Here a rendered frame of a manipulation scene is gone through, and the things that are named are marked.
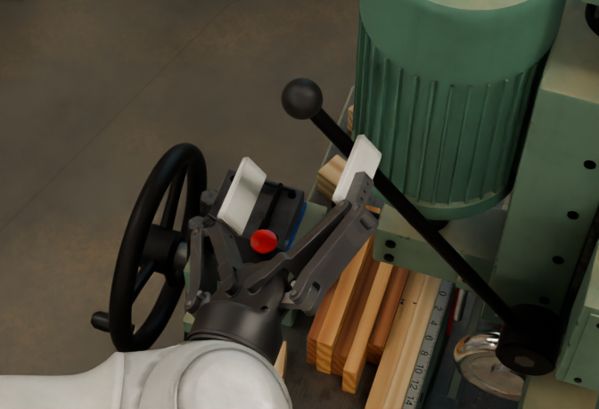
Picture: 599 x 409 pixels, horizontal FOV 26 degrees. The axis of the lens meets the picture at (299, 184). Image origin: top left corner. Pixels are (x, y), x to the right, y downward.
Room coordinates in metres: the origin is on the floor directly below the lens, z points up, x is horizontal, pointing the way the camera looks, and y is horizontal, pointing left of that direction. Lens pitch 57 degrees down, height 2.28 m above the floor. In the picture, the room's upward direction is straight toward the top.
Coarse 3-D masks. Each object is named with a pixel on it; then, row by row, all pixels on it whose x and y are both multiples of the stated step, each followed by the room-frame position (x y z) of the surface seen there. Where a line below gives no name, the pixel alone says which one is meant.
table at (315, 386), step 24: (312, 192) 0.89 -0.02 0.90; (288, 336) 0.69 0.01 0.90; (288, 360) 0.66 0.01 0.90; (288, 384) 0.63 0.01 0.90; (312, 384) 0.63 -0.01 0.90; (336, 384) 0.63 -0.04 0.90; (360, 384) 0.63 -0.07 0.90; (312, 408) 0.60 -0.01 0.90; (336, 408) 0.60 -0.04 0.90; (360, 408) 0.60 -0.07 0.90
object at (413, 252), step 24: (384, 216) 0.75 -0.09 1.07; (480, 216) 0.75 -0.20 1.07; (504, 216) 0.75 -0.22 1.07; (384, 240) 0.73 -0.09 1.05; (408, 240) 0.72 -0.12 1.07; (456, 240) 0.72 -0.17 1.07; (480, 240) 0.72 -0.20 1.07; (408, 264) 0.72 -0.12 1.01; (432, 264) 0.71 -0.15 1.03; (480, 264) 0.70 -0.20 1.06
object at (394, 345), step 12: (408, 276) 0.75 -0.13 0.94; (408, 288) 0.73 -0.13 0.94; (420, 288) 0.73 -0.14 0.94; (396, 324) 0.68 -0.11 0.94; (408, 324) 0.68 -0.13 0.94; (396, 336) 0.67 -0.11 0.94; (384, 348) 0.65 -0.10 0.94; (396, 348) 0.65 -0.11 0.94; (384, 360) 0.64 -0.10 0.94; (396, 360) 0.64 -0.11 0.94; (384, 372) 0.62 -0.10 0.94; (384, 384) 0.61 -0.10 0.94; (372, 396) 0.60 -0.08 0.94; (384, 396) 0.60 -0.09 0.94; (372, 408) 0.58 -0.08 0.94
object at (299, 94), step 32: (288, 96) 0.65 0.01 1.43; (320, 96) 0.65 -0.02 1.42; (320, 128) 0.64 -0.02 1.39; (384, 192) 0.62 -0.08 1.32; (416, 224) 0.61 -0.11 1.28; (448, 256) 0.60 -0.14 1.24; (480, 288) 0.59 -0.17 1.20; (512, 320) 0.58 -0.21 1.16; (544, 320) 0.58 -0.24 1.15; (512, 352) 0.56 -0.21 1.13; (544, 352) 0.55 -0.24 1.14
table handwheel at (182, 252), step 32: (160, 160) 0.91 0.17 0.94; (192, 160) 0.95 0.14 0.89; (160, 192) 0.86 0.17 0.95; (192, 192) 0.97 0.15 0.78; (128, 224) 0.82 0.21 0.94; (160, 224) 0.88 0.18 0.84; (128, 256) 0.78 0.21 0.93; (160, 256) 0.84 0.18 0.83; (128, 288) 0.76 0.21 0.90; (128, 320) 0.74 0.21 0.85; (160, 320) 0.81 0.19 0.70
